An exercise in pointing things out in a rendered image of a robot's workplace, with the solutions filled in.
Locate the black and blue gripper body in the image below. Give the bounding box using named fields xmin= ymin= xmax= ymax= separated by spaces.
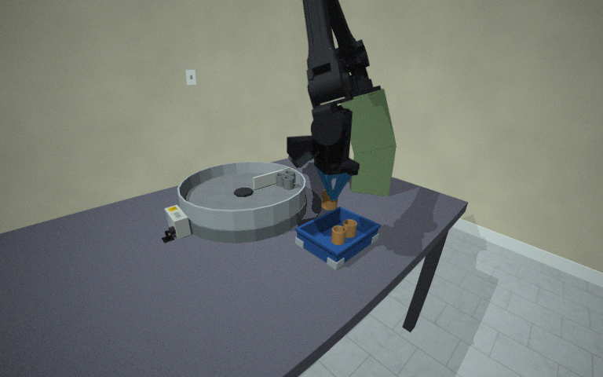
xmin=314 ymin=135 xmax=360 ymax=176

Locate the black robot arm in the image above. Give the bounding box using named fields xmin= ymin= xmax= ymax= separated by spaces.
xmin=287 ymin=0 xmax=381 ymax=168

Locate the bronze bushing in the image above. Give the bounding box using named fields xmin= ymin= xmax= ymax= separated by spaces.
xmin=331 ymin=225 xmax=346 ymax=245
xmin=343 ymin=219 xmax=357 ymax=238
xmin=321 ymin=189 xmax=338 ymax=210

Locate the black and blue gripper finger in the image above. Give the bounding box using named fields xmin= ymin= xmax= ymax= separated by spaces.
xmin=317 ymin=168 xmax=342 ymax=195
xmin=322 ymin=173 xmax=352 ymax=200

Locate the blue open crate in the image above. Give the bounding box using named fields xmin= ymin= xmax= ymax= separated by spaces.
xmin=295 ymin=207 xmax=380 ymax=270

